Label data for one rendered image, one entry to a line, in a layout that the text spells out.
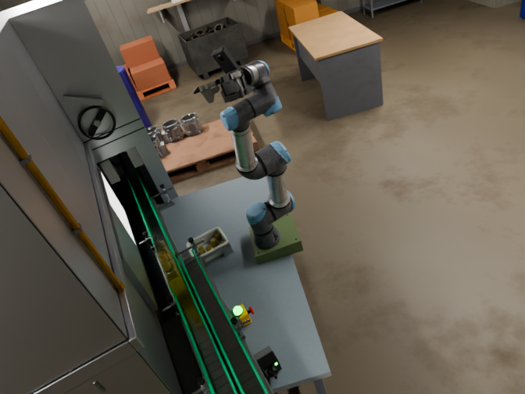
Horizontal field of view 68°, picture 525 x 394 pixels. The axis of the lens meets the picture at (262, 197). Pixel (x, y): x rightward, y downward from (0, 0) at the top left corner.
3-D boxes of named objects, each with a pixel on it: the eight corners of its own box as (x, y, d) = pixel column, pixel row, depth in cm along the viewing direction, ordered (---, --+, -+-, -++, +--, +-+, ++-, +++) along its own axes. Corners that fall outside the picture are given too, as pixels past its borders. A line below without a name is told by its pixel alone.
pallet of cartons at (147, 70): (176, 72, 771) (160, 31, 723) (176, 92, 681) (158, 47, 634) (108, 94, 772) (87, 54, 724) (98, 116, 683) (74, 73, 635)
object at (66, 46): (87, 127, 303) (15, 6, 250) (132, 109, 311) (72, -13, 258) (96, 163, 249) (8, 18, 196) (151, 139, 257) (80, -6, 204)
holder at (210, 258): (182, 258, 234) (176, 248, 229) (223, 236, 240) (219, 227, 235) (190, 275, 220) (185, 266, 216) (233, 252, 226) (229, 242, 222)
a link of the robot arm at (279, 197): (263, 210, 218) (249, 148, 172) (285, 197, 221) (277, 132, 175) (275, 226, 212) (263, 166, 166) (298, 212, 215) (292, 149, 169)
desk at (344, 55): (348, 66, 587) (341, 10, 539) (387, 105, 468) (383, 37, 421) (298, 80, 589) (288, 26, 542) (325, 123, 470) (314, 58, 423)
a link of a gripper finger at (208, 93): (200, 108, 119) (225, 97, 122) (192, 89, 117) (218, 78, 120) (196, 109, 122) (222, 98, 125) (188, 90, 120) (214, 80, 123)
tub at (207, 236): (189, 252, 235) (184, 242, 229) (223, 235, 240) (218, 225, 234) (198, 270, 221) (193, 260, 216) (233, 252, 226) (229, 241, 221)
